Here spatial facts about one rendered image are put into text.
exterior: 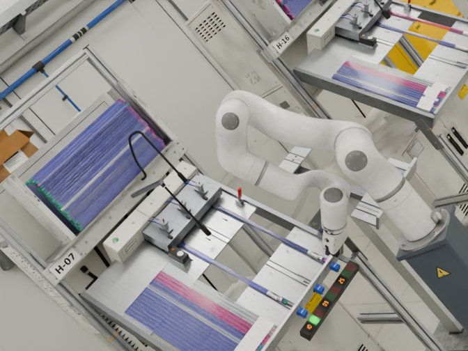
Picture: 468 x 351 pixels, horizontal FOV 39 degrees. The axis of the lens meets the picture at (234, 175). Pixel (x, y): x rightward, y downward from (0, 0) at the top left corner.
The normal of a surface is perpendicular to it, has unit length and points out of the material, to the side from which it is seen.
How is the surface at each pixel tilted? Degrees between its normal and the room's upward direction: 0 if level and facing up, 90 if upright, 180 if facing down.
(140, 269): 45
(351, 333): 90
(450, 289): 90
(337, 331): 90
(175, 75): 90
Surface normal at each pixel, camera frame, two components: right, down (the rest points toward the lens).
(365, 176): 0.22, 0.81
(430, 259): -0.40, 0.55
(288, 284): -0.13, -0.65
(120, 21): 0.47, -0.19
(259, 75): -0.59, 0.66
